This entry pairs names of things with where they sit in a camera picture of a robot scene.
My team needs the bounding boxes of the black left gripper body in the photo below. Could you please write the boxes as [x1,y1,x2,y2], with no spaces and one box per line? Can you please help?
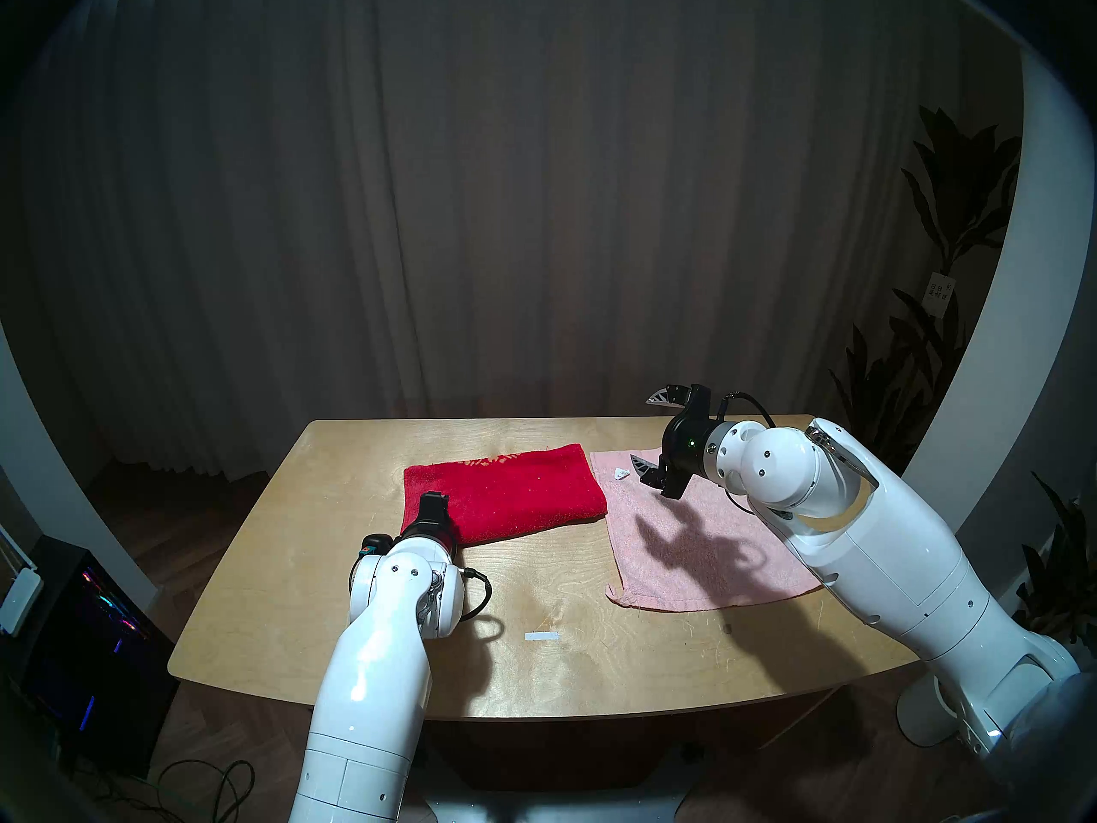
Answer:
[396,521,464,567]

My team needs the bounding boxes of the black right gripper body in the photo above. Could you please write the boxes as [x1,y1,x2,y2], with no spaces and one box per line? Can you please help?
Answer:
[660,384,731,502]

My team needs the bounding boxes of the red towel with gold pattern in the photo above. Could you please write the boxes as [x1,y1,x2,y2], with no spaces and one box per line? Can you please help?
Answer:
[401,442,609,546]

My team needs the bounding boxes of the plain pink towel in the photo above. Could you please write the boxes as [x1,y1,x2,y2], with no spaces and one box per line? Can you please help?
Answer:
[590,447,824,613]

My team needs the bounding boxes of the grey pleated curtain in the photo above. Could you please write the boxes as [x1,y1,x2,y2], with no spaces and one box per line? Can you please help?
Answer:
[17,0,1022,481]

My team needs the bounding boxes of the white cylindrical plant pot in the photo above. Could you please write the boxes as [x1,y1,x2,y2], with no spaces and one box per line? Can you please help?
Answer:
[896,672,967,748]

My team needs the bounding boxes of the tall dark leafy plant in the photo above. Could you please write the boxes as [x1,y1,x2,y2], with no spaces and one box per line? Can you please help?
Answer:
[827,105,1026,490]

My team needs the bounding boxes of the black computer tower with lights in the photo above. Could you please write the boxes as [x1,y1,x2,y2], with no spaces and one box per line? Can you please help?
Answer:
[21,534,181,777]

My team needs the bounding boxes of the dark potted plant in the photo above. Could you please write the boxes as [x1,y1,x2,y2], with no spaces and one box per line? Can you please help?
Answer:
[1011,472,1097,644]

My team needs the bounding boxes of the small white box device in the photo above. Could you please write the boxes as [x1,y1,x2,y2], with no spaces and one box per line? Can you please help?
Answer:
[0,564,45,636]

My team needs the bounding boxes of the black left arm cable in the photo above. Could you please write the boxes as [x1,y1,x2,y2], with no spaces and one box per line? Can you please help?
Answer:
[346,556,495,623]

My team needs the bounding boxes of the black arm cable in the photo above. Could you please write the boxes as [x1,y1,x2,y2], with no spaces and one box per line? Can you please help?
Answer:
[346,556,495,623]
[722,390,777,515]

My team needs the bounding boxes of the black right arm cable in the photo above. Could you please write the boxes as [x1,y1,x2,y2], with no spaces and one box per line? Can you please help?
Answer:
[722,390,777,515]

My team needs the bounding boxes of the grey metal pedestal base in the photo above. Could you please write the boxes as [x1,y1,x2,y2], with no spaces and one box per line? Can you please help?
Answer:
[420,740,714,823]

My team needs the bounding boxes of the black floor cables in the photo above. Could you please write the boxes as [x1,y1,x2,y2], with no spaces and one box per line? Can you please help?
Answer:
[103,757,257,823]

